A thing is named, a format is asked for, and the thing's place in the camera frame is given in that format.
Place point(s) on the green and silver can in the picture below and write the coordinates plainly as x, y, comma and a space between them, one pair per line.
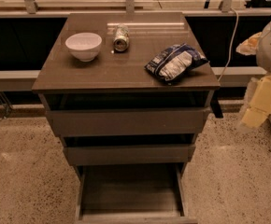
121, 38

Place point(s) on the white ceramic bowl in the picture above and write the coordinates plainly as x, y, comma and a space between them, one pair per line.
84, 46

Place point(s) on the top grey drawer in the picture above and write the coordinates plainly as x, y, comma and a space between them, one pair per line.
112, 122

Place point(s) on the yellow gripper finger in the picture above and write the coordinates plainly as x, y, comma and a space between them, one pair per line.
257, 103
249, 46

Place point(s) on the blue chip bag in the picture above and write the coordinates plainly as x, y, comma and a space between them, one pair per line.
172, 63

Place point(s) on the middle grey drawer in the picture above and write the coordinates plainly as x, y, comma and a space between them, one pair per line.
106, 150

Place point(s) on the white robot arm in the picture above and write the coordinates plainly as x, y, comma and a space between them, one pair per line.
263, 53

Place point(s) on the grey drawer cabinet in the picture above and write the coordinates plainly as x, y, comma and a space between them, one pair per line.
118, 80

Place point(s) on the bottom grey drawer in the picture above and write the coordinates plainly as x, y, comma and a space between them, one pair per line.
131, 194

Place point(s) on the grey drawer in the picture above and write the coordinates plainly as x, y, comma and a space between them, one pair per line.
131, 194
106, 150
112, 122

